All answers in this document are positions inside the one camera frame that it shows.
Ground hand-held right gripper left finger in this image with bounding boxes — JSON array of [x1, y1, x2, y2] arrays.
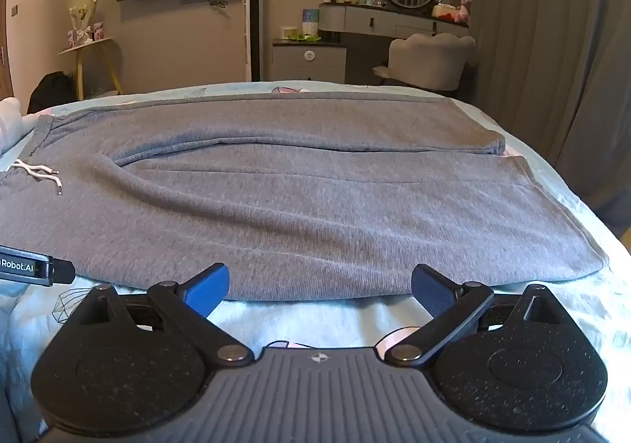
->
[[64, 263, 253, 369]]

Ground side table with yellow legs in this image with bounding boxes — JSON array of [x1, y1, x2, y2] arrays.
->
[[59, 36, 123, 99]]

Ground wrapped flower bouquet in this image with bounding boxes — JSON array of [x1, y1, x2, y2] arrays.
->
[[66, 0, 102, 47]]

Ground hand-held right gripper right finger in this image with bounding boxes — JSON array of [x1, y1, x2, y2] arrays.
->
[[385, 264, 568, 369]]

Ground brown wooden wardrobe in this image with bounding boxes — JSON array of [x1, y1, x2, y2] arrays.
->
[[0, 0, 11, 101]]

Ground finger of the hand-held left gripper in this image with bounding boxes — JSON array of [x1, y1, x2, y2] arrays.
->
[[49, 260, 76, 286]]

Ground black backpack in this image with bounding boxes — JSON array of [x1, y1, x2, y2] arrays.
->
[[27, 71, 77, 114]]

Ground grey curtain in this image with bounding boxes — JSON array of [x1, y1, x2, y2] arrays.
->
[[452, 0, 631, 207]]

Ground white pillow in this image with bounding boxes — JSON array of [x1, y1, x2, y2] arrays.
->
[[0, 97, 24, 154]]

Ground white shell-back chair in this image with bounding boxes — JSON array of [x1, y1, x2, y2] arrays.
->
[[373, 33, 476, 91]]

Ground white tower fan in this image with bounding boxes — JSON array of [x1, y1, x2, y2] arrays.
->
[[243, 0, 264, 82]]

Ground grey vanity table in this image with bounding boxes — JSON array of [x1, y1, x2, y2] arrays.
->
[[319, 2, 470, 40]]

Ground grey pants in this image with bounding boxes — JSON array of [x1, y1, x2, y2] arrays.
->
[[0, 98, 608, 302]]

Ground grey drawer nightstand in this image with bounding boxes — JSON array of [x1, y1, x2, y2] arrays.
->
[[272, 39, 348, 83]]

